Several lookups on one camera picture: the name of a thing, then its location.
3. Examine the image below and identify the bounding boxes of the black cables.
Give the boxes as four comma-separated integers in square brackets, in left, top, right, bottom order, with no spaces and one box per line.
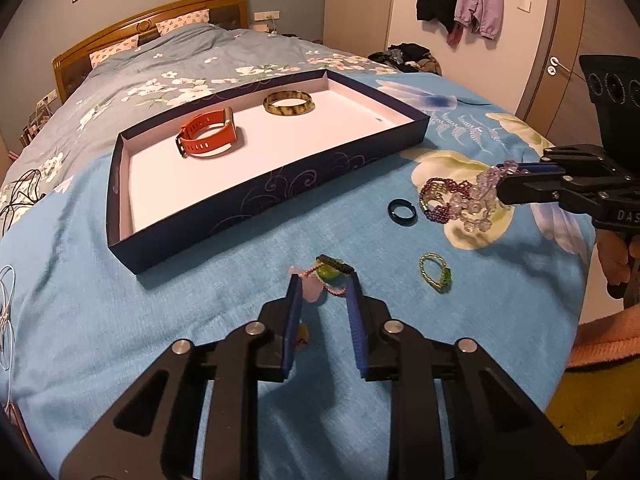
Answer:
[0,167,48,227]

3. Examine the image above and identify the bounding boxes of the white cable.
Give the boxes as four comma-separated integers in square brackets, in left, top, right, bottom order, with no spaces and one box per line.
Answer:
[0,265,19,377]

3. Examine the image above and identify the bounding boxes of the orange smartwatch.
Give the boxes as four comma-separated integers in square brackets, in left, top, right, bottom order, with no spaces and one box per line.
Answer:
[176,108,238,159]

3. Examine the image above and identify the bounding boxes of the green bead ring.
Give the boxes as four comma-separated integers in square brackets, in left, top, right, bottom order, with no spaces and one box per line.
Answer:
[419,253,455,294]

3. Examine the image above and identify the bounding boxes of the metal door handle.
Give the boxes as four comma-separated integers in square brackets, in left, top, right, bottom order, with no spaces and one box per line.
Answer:
[546,56,586,81]

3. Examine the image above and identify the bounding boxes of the pile of dark clothes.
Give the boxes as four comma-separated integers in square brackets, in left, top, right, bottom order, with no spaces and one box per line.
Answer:
[367,42,442,76]

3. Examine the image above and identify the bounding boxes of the floral duvet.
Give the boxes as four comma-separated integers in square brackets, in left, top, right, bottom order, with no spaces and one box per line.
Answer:
[0,22,401,211]

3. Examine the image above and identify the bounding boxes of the purple bead bracelet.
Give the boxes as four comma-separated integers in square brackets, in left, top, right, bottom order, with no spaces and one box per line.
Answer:
[419,177,468,224]

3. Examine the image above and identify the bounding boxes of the person's right hand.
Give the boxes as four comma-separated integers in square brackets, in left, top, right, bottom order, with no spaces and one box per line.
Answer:
[597,232,631,286]

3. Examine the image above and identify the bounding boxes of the tortoiseshell bangle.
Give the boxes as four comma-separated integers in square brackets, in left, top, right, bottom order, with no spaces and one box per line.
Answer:
[263,89,316,117]

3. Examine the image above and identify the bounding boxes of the bedside clutter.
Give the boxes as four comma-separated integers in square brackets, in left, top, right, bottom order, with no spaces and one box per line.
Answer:
[19,100,57,149]

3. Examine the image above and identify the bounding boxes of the room door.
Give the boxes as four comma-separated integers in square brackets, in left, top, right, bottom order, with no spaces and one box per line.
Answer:
[515,0,640,133]

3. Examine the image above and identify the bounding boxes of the person's right forearm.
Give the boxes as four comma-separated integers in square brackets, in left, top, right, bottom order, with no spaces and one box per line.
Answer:
[567,305,640,372]

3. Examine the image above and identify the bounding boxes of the clear crystal bead bracelet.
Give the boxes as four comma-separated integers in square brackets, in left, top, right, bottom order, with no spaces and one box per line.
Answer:
[447,159,523,235]

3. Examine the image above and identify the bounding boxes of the yellow knit cardigan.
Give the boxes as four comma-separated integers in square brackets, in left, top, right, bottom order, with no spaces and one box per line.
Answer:
[544,372,640,447]

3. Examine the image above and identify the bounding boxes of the wooden bed headboard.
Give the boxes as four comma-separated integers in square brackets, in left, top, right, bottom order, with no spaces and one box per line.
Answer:
[52,0,249,103]

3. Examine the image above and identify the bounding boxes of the black ring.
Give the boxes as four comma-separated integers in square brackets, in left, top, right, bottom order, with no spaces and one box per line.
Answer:
[388,199,417,226]

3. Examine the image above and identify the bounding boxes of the blue flower print blanket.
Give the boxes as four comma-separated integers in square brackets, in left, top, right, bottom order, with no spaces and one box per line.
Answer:
[0,67,596,480]

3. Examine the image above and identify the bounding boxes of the purple hanging jacket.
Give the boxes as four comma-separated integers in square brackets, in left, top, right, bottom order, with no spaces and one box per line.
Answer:
[446,0,504,49]

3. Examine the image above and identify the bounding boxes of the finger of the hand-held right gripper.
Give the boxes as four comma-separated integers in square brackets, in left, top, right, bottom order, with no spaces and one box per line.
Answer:
[496,170,601,211]
[515,145,626,181]

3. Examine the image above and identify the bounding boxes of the dark blue tray box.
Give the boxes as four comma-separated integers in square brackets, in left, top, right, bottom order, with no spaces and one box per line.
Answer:
[106,69,432,276]

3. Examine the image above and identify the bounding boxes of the patterned white pillow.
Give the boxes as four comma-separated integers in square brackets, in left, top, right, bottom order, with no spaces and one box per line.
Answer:
[156,10,211,36]
[90,36,139,69]

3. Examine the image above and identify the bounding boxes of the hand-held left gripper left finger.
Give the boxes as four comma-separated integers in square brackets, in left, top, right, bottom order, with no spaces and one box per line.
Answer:
[64,275,306,480]

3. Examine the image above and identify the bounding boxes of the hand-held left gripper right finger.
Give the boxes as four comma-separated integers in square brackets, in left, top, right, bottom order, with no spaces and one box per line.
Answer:
[346,275,586,480]

